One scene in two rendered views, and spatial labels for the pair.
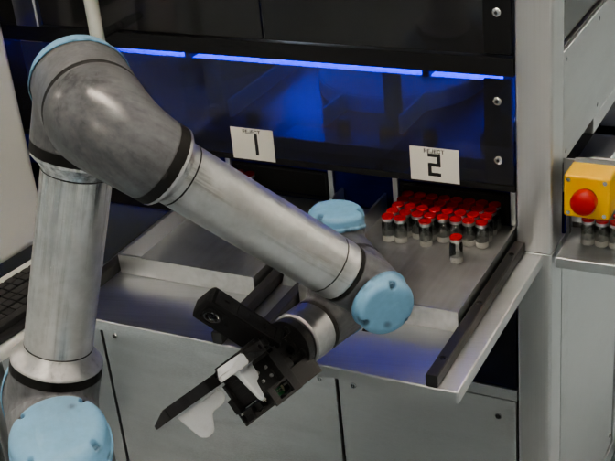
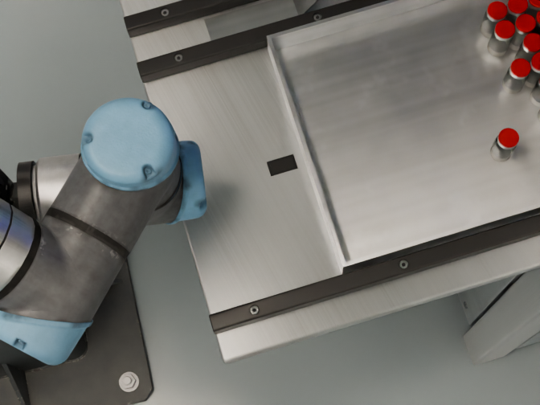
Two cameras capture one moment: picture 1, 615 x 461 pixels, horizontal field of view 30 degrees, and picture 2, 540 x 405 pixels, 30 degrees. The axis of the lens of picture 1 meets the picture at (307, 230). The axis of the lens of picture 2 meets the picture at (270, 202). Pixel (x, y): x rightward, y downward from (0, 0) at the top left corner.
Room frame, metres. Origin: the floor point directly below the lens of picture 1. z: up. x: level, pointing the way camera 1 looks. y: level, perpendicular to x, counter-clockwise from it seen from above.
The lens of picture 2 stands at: (1.24, -0.33, 1.88)
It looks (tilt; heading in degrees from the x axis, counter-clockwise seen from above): 74 degrees down; 52
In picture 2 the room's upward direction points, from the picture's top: 8 degrees counter-clockwise
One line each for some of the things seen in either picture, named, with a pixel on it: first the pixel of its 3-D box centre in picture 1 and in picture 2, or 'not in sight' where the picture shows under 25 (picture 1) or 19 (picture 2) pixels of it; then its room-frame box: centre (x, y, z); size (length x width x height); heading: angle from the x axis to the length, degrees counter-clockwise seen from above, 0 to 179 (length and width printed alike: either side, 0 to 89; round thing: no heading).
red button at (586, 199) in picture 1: (584, 201); not in sight; (1.57, -0.43, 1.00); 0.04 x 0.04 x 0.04; 61
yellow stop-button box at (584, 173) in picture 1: (591, 188); not in sight; (1.61, -0.45, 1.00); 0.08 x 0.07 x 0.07; 151
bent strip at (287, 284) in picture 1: (279, 280); (268, 2); (1.57, 0.05, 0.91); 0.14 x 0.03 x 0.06; 151
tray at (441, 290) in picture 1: (417, 255); (460, 106); (1.62, -0.17, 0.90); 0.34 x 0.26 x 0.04; 151
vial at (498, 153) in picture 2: (456, 250); (504, 145); (1.62, -0.24, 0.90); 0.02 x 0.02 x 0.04
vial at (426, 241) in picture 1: (426, 232); (516, 75); (1.69, -0.20, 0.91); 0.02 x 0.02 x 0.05
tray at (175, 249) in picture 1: (236, 228); not in sight; (1.79, 0.12, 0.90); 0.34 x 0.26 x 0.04; 151
